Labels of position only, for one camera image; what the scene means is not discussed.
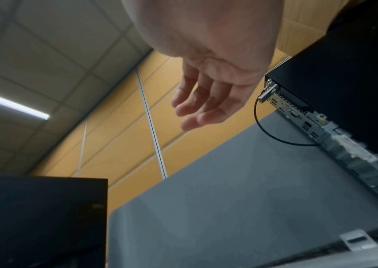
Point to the person's right hand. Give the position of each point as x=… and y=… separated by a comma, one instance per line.
x=209, y=34

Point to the clear plastic compartment box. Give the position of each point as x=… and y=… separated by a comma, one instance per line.
x=358, y=240

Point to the brown cardboard box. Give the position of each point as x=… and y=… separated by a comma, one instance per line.
x=301, y=28

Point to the yellow partition panel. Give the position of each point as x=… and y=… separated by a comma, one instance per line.
x=119, y=130

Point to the black desktop computer tower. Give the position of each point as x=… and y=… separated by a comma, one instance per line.
x=348, y=73

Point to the grey desk partition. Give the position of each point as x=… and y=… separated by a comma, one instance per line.
x=225, y=204

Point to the ceiling strip light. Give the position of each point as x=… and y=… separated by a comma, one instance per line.
x=13, y=104

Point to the black monitor with square stand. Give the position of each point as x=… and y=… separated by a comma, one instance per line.
x=36, y=222

